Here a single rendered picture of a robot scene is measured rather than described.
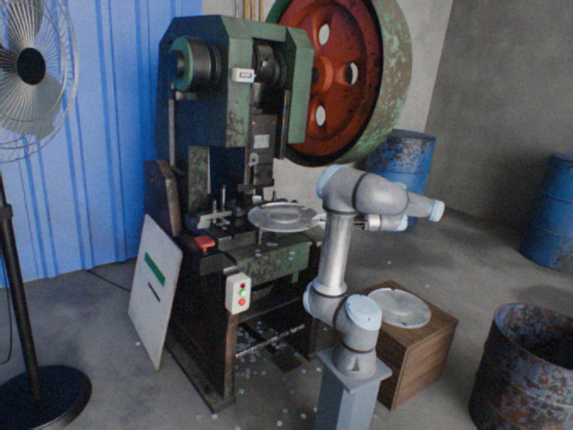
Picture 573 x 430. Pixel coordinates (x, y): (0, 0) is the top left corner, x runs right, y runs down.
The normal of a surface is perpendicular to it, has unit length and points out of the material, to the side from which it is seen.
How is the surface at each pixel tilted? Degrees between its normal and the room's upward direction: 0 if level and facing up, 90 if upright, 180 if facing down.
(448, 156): 90
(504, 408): 92
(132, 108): 90
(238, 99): 90
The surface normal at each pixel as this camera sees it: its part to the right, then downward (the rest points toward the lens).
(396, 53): 0.63, 0.06
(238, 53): 0.63, 0.33
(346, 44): -0.77, 0.16
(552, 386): -0.43, 0.33
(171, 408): 0.09, -0.93
